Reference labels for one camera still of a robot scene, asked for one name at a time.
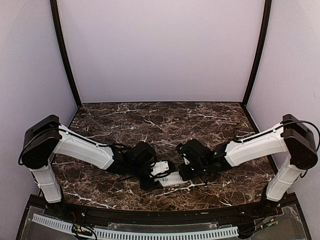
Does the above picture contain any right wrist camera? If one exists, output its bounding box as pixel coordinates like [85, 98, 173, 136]
[176, 143, 191, 165]

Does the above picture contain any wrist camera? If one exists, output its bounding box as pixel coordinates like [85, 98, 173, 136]
[176, 143, 191, 165]
[150, 160, 176, 177]

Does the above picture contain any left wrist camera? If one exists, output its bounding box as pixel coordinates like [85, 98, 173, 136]
[150, 160, 176, 177]

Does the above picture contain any right black frame post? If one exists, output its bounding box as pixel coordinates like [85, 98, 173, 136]
[242, 0, 272, 108]

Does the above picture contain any black frame post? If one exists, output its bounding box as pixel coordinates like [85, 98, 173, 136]
[49, 0, 82, 108]
[242, 0, 272, 108]

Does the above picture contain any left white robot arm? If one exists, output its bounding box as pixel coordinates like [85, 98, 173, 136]
[18, 115, 169, 218]

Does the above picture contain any white remote control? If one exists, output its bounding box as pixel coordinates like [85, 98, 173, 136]
[154, 171, 187, 188]

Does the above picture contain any left black frame post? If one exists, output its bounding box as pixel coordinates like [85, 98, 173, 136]
[49, 0, 82, 108]

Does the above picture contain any black curved front rail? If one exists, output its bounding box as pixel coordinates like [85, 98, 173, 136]
[45, 201, 283, 226]

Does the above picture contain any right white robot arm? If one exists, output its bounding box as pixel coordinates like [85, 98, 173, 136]
[176, 114, 320, 217]

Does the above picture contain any white slotted cable duct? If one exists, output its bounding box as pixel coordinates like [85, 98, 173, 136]
[32, 213, 239, 240]

